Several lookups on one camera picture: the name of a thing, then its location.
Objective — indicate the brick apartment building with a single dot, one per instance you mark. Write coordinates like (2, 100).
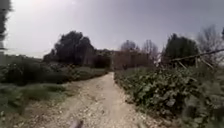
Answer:
(128, 59)

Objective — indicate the grass and shrubs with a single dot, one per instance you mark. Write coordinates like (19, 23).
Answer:
(30, 86)

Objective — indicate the robot's own part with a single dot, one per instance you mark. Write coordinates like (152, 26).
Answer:
(76, 124)

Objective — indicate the large dark tree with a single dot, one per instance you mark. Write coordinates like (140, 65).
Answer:
(71, 48)

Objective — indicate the pale gravel path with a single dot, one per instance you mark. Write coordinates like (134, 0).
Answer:
(100, 100)

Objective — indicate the bare trees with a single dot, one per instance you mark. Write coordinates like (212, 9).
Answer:
(210, 40)

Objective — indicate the wooden rail fence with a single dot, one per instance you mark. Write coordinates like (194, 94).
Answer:
(196, 60)

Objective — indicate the leafy green bushes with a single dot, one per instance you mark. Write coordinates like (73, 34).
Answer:
(163, 93)

